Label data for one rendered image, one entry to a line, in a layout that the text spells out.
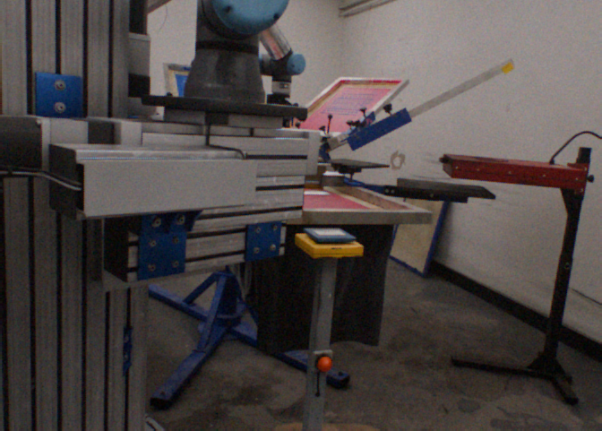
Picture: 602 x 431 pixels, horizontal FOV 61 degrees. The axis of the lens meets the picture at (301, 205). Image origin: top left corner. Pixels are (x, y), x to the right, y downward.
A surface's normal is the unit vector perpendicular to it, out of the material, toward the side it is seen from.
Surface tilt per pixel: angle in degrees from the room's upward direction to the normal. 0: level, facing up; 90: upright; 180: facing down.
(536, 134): 90
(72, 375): 90
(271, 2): 98
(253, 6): 97
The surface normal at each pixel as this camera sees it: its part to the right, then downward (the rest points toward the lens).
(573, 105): -0.94, -0.01
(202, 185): 0.70, 0.18
